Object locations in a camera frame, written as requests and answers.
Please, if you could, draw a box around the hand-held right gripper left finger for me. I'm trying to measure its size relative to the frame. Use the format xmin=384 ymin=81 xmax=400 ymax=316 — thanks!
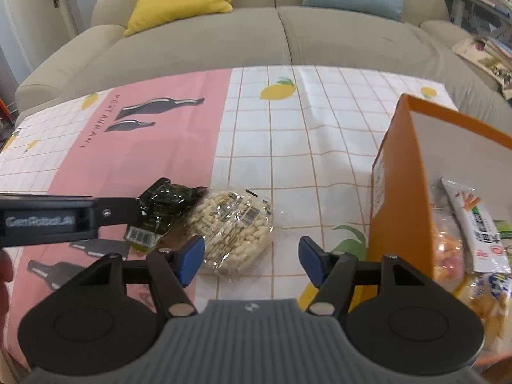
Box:
xmin=70 ymin=235 xmax=206 ymax=307

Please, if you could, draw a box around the pink and white printed tablecloth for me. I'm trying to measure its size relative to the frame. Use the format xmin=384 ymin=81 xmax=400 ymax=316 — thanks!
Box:
xmin=0 ymin=65 xmax=459 ymax=369

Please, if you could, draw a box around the orange cardboard box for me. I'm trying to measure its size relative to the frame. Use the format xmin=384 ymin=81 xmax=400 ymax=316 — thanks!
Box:
xmin=367 ymin=93 xmax=512 ymax=374

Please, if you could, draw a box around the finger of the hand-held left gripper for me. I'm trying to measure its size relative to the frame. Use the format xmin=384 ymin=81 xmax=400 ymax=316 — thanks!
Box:
xmin=94 ymin=197 xmax=139 ymax=229

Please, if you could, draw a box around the beige sofa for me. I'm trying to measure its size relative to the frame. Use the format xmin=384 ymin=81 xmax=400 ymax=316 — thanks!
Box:
xmin=14 ymin=0 xmax=512 ymax=129

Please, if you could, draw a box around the white door with handle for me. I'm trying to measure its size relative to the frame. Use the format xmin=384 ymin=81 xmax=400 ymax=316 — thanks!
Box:
xmin=0 ymin=0 xmax=81 ymax=89

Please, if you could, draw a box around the pack of white beans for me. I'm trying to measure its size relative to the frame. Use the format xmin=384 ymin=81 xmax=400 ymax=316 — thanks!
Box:
xmin=185 ymin=184 xmax=276 ymax=276

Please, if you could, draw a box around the white snack packet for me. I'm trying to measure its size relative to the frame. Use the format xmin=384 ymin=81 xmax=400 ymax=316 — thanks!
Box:
xmin=440 ymin=177 xmax=512 ymax=275

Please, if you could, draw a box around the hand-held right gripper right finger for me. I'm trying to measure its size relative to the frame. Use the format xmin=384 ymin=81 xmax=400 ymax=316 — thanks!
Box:
xmin=298 ymin=236 xmax=428 ymax=307

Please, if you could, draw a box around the person's left hand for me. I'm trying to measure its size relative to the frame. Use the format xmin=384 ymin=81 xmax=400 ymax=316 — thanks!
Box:
xmin=0 ymin=247 xmax=15 ymax=285

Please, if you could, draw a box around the dark green snack packet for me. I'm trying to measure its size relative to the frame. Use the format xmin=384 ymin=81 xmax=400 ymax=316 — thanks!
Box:
xmin=125 ymin=177 xmax=209 ymax=254

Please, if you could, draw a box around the pile of magazines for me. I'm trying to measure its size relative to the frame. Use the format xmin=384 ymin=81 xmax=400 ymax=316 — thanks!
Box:
xmin=452 ymin=36 xmax=512 ymax=100

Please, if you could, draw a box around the bright green snack packet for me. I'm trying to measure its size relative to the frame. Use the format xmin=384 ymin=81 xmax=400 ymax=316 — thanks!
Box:
xmin=494 ymin=219 xmax=512 ymax=251

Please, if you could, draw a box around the blue and yellow snack packet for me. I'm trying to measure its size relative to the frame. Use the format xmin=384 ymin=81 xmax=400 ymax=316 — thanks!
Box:
xmin=460 ymin=271 xmax=512 ymax=355

